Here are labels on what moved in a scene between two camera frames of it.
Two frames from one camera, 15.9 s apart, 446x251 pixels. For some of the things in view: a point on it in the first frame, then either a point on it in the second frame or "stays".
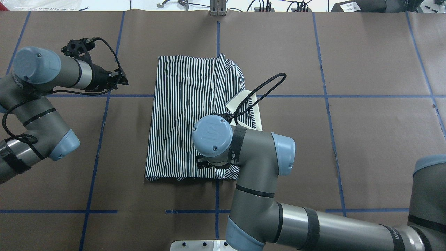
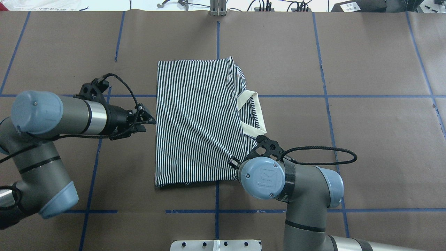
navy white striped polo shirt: (186, 90) stays
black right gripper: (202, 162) -> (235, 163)
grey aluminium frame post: (218, 8) stays
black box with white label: (360, 6) stays
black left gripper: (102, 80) -> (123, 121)
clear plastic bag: (42, 5) stays
